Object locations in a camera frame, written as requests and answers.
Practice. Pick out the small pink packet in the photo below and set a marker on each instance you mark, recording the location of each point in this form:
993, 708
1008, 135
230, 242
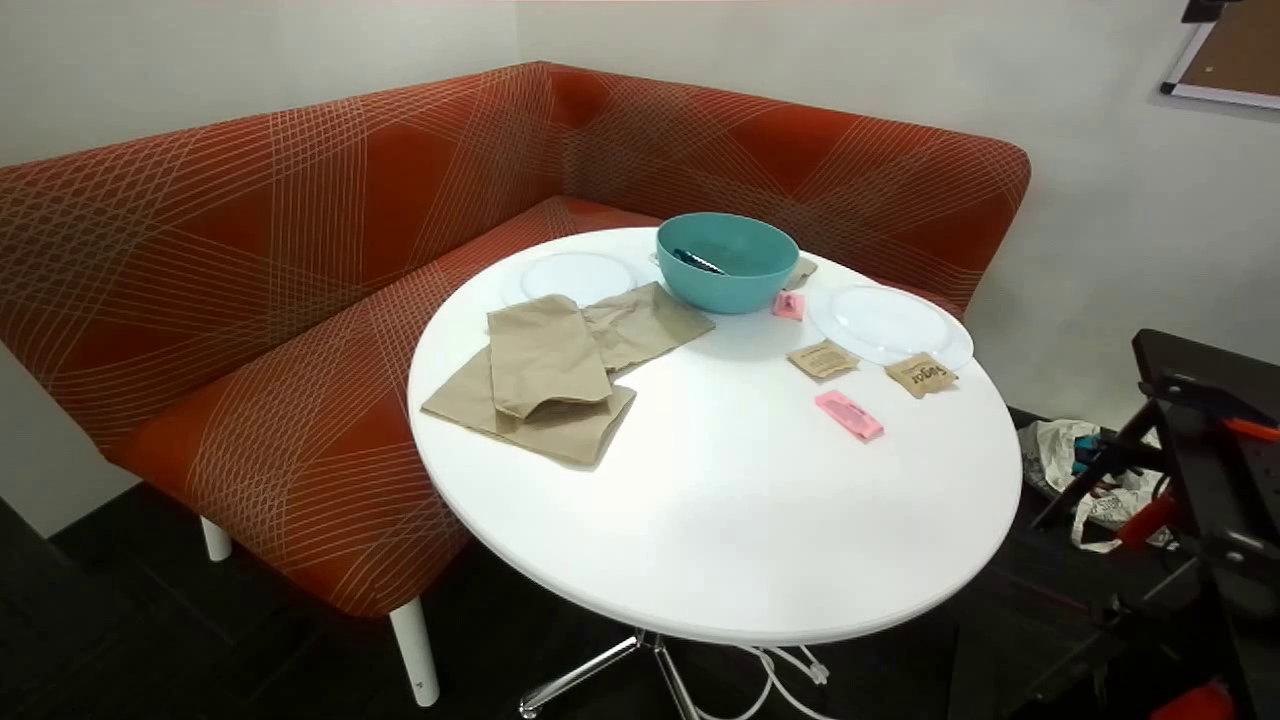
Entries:
788, 307

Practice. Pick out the orange patterned corner sofa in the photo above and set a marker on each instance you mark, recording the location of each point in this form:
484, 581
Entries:
264, 265

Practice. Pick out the small brown napkin corner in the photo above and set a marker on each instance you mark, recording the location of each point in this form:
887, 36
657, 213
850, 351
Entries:
800, 271

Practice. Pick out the small clear plastic plate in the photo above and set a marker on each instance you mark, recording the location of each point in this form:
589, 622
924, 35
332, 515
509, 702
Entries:
577, 276

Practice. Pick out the black and red stand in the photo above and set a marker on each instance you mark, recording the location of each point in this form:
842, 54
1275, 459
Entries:
1220, 466

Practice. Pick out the large flat brown napkin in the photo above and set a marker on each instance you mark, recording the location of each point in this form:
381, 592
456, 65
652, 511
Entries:
567, 430

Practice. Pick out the white bag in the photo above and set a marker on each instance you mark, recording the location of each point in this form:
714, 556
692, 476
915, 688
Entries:
1065, 454

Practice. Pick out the printed brown paper packet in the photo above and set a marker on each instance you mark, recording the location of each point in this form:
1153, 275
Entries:
923, 375

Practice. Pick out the large pink packet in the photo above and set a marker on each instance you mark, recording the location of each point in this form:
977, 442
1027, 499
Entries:
850, 414

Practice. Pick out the large clear plastic plate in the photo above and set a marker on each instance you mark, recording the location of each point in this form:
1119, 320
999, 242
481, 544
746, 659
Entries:
887, 325

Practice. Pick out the teal blue bowl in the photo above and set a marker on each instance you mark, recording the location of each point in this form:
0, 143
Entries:
725, 282

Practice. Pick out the long white sofa leg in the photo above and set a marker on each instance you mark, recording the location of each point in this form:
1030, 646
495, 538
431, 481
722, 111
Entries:
417, 652

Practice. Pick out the folded brown napkin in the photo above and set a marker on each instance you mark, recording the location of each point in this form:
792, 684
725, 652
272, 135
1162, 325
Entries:
546, 352

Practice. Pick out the chrome table base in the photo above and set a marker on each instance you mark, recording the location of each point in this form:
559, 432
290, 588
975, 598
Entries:
627, 663

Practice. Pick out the short white sofa leg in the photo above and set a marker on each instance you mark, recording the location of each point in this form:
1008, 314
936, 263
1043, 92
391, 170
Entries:
212, 540

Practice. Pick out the crumpled brown napkin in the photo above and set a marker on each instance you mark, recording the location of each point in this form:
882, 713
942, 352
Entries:
644, 325

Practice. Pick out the framed cork board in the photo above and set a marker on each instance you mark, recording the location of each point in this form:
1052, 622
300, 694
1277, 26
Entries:
1242, 54

